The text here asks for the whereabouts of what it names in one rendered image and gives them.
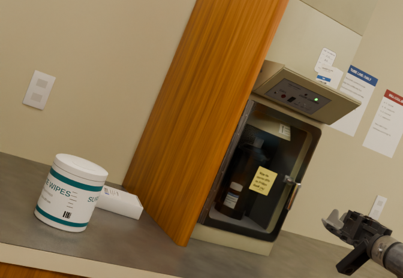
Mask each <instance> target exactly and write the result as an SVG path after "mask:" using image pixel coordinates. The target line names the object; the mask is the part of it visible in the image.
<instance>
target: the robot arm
mask: <svg viewBox="0 0 403 278"><path fill-rule="evenodd" d="M321 221H322V223H323V225H324V227H325V228H326V229H327V230H328V231H329V232H331V233H332V234H334V235H335V236H337V237H339V239H340V240H342V241H344V242H345V243H347V244H349V245H352V246H353V247H354V249H353V250H352V251H351V252H350V253H349V254H348V255H347V256H346V257H345V258H343V259H342V260H341V261H340V262H339V263H337V264H336V269H337V271H338V272H339V273H341V274H345V275H348V276H350V275H352V274H353V273H354V272H355V271H356V270H358V269H359V268H360V267H361V266H362V265H363V264H364V263H365V262H367V261H368V260H369V259H370V258H371V259H373V260H374V262H376V263H377V264H379V265H380V266H382V267H384V268H385V269H387V270H388V271H390V272H391V273H393V274H394V275H396V276H397V278H403V243H401V242H400V241H398V240H397V239H395V238H393V237H391V234H392V230H391V229H389V228H387V227H385V226H383V225H382V224H380V223H379V222H377V221H376V220H374V219H372V218H371V217H369V216H367V215H363V214H361V213H359V212H356V211H351V210H348V212H347V213H344V214H343V215H342V216H341V217H340V219H339V211H338V210H337V209H334V210H333V211H332V212H331V214H330V215H329V217H328V218H327V219H326V220H325V219H324V218H322V219H321Z"/></svg>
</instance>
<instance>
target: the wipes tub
mask: <svg viewBox="0 0 403 278"><path fill-rule="evenodd" d="M107 176H108V172H107V171H106V170H105V169H104V168H102V167H101V166H99V165H97V164H95V163H93V162H91V161H88V160H86V159H83V158H80V157H77V156H73V155H68V154H63V153H61V154H57V155H56V157H55V160H54V161H53V164H52V167H51V169H50V171H49V175H48V176H47V179H46V182H45V184H44V187H43V190H42V192H41V195H40V197H39V200H38V202H37V205H36V208H35V211H34V213H35V215H36V217H37V218H38V219H39V220H40V221H42V222H44V223H45V224H47V225H49V226H51V227H54V228H56V229H60V230H63V231H68V232H82V231H84V230H85V229H86V227H87V225H88V222H89V220H90V218H91V215H92V212H93V210H94V208H95V205H96V203H97V201H98V198H99V196H100V193H101V191H102V188H103V186H104V183H105V181H106V178H107Z"/></svg>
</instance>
